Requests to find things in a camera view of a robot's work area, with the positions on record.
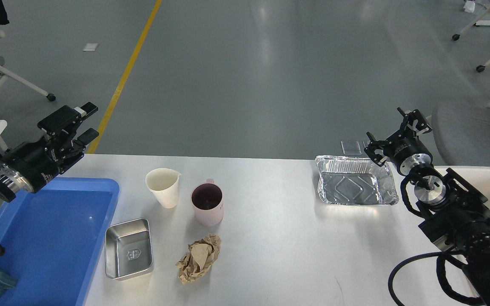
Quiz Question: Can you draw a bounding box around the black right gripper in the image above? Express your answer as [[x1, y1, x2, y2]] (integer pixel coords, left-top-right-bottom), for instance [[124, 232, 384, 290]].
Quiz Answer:
[[364, 107, 433, 176]]

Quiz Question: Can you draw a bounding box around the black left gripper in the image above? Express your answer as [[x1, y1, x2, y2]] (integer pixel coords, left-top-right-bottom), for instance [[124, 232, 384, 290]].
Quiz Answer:
[[0, 102, 99, 193]]

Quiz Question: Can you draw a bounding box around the steel rectangular container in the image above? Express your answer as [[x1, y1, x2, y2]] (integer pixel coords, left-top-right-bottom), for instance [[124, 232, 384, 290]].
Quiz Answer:
[[105, 218, 154, 281]]

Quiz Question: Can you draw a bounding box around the pink mug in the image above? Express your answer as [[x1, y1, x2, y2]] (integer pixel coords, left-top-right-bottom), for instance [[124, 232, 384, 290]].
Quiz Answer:
[[191, 178, 224, 227]]

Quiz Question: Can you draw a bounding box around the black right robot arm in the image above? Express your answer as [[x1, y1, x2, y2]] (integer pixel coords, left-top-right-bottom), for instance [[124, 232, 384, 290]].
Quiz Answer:
[[365, 108, 490, 306]]

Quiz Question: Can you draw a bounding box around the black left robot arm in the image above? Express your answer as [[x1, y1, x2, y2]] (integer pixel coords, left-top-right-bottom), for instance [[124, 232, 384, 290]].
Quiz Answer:
[[0, 102, 99, 256]]

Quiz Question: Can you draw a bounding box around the floor outlet plate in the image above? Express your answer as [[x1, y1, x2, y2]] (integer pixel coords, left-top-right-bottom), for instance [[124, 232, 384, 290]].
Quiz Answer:
[[341, 141, 362, 156]]

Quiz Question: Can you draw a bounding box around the aluminium foil tray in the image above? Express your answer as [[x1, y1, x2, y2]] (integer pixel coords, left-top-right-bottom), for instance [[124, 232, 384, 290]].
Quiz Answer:
[[315, 155, 400, 207]]

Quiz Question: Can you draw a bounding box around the grey office chair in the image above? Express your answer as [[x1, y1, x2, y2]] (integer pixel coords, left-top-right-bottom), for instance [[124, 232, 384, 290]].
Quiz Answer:
[[430, 102, 490, 167]]

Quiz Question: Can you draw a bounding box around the white paper cup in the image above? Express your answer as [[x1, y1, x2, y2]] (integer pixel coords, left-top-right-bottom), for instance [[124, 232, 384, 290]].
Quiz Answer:
[[145, 168, 181, 209]]

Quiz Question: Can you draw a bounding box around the blue plastic tray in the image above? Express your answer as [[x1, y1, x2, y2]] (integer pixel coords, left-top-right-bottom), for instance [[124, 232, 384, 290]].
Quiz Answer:
[[0, 178, 120, 306]]

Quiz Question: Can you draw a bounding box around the crumpled brown paper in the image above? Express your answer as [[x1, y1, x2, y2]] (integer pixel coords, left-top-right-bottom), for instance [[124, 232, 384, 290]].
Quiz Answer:
[[175, 234, 222, 284]]

